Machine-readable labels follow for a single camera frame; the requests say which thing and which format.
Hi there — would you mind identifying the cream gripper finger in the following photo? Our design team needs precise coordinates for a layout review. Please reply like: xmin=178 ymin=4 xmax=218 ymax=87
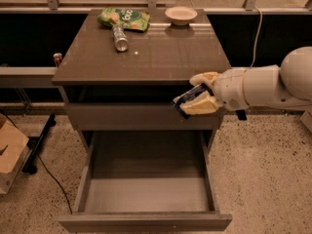
xmin=189 ymin=72 xmax=219 ymax=88
xmin=180 ymin=92 xmax=222 ymax=115

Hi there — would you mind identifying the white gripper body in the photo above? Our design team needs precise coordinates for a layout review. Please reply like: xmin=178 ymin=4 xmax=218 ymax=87
xmin=213 ymin=68 xmax=249 ymax=111

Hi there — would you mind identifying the dark blue rxbar wrapper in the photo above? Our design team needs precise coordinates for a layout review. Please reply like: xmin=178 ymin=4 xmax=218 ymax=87
xmin=173 ymin=84 xmax=214 ymax=119

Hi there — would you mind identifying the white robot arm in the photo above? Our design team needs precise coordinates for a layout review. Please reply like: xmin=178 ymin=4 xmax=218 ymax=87
xmin=174 ymin=47 xmax=312 ymax=120

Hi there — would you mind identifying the grey drawer cabinet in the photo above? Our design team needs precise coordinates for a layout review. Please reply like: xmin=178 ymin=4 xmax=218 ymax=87
xmin=53 ymin=10 xmax=230 ymax=145

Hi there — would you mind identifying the open grey middle drawer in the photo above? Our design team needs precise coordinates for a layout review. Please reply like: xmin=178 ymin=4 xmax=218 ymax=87
xmin=58 ymin=130 xmax=232 ymax=233

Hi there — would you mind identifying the closed grey top drawer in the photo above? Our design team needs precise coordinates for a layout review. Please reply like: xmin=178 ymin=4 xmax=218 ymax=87
xmin=65 ymin=103 xmax=224 ymax=131

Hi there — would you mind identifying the beige ceramic bowl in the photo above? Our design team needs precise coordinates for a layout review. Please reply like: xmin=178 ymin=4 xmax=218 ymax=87
xmin=165 ymin=7 xmax=198 ymax=26

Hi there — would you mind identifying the cardboard box right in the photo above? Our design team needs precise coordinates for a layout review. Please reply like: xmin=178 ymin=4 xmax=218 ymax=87
xmin=300 ymin=110 xmax=312 ymax=133

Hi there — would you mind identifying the cardboard box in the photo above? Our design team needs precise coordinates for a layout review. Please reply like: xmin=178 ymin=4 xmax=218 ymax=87
xmin=0 ymin=115 xmax=29 ymax=194
xmin=300 ymin=110 xmax=312 ymax=133

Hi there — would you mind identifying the green snack bag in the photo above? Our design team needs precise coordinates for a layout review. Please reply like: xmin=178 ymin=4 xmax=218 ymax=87
xmin=97 ymin=7 xmax=150 ymax=32

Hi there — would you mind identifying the red soda can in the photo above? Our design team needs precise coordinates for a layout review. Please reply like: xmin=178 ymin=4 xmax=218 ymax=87
xmin=53 ymin=53 xmax=62 ymax=67

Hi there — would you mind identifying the black stand foot left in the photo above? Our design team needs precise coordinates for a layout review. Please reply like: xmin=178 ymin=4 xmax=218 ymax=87
xmin=22 ymin=114 xmax=56 ymax=175

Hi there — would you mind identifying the cardboard box left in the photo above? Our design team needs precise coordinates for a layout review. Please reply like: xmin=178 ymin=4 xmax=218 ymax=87
xmin=0 ymin=115 xmax=29 ymax=194

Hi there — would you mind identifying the black post behind cabinet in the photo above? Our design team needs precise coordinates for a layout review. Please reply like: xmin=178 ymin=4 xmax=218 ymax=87
xmin=236 ymin=110 xmax=247 ymax=121

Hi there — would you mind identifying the white cable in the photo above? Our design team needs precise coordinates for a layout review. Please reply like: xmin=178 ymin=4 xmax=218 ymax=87
xmin=249 ymin=7 xmax=263 ymax=68

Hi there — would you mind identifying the black floor cable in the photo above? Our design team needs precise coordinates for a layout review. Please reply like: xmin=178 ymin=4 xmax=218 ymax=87
xmin=0 ymin=109 xmax=73 ymax=215

